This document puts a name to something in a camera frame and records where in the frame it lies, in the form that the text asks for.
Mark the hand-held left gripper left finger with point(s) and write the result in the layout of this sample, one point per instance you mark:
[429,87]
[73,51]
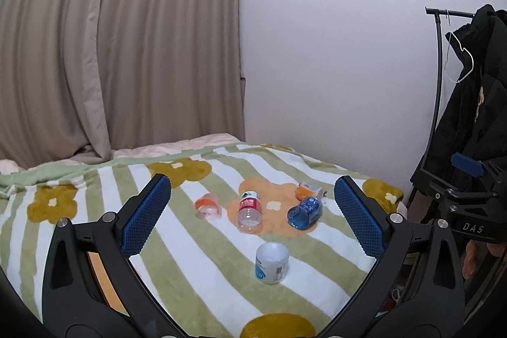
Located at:
[144,215]

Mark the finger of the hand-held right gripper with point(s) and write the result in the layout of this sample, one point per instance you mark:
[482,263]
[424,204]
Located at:
[467,165]

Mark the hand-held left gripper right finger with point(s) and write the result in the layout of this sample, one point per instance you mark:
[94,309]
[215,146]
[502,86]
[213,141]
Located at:
[360,217]

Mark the white plastic bottle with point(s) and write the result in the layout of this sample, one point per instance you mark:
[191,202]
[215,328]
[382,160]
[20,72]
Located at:
[271,262]

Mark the clear cup with orange label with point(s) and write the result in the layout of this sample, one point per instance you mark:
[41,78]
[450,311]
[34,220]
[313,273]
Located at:
[208,206]

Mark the person's right hand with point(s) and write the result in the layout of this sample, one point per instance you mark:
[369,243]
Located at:
[470,260]

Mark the blue plastic bottle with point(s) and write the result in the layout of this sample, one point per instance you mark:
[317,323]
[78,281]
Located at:
[305,212]

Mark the small orange bottle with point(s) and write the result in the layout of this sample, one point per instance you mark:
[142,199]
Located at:
[305,190]

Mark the black jacket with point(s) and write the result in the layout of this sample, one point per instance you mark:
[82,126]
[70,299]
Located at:
[489,104]

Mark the pale pink bedding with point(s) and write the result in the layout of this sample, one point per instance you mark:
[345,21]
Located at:
[158,150]

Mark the striped floral blanket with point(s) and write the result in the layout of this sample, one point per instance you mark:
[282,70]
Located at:
[190,282]

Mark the black clothes rack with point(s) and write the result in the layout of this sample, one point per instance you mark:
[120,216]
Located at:
[439,84]

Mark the clear bottle with red label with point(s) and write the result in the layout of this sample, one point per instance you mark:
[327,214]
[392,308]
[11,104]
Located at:
[249,209]

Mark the beige curtain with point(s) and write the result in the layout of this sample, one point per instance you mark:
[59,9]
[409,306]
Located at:
[119,45]

